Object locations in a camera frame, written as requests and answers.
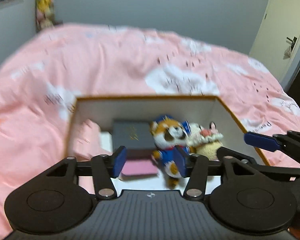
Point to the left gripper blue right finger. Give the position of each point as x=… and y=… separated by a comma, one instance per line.
x=181, y=156

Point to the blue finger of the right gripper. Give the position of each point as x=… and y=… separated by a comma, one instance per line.
x=262, y=141

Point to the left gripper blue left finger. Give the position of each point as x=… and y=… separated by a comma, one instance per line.
x=119, y=159

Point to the pink box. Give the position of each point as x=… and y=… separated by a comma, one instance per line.
x=135, y=168

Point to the red panda plush toy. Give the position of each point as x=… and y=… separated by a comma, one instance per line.
x=168, y=133

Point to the cream plush toy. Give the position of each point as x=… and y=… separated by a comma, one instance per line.
x=204, y=141

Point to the dark grey box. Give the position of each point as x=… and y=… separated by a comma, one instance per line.
x=134, y=135

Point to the orange cardboard box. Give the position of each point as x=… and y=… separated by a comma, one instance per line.
x=104, y=110

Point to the pale pink plastic item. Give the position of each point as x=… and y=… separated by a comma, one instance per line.
x=90, y=141

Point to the cream door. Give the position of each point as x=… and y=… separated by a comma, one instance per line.
x=270, y=47

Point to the pink cloud-print duvet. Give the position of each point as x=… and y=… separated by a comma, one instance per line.
x=40, y=82

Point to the plush toy column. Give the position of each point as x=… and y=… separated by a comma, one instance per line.
x=45, y=14

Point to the black door handle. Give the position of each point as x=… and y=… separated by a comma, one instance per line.
x=292, y=42

